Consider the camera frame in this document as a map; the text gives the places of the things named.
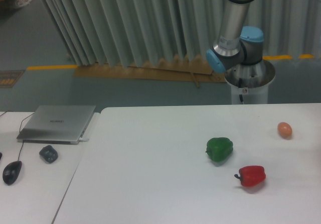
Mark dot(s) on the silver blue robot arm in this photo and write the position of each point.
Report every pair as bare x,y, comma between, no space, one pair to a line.
251,29

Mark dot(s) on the flat brown cardboard sheet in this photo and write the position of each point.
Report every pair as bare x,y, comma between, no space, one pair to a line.
196,71

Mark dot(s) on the green bell pepper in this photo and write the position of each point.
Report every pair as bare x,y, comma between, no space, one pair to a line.
218,149

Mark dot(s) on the pale green pleated curtain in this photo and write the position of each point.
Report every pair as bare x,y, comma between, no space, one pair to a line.
138,31

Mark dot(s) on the grey closed laptop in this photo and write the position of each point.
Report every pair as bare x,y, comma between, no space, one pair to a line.
64,124

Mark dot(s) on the red bell pepper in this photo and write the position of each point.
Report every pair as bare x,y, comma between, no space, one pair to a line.
251,176

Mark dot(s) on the small black controller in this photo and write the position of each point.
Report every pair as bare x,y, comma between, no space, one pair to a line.
48,154

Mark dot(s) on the brown egg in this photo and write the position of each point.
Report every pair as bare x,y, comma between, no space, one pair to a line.
284,130

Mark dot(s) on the floor warning sign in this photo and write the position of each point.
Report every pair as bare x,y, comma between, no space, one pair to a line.
10,77

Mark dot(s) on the black computer mouse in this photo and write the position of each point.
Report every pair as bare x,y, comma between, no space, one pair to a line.
11,172

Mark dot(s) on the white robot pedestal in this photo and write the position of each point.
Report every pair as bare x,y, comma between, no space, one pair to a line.
246,95

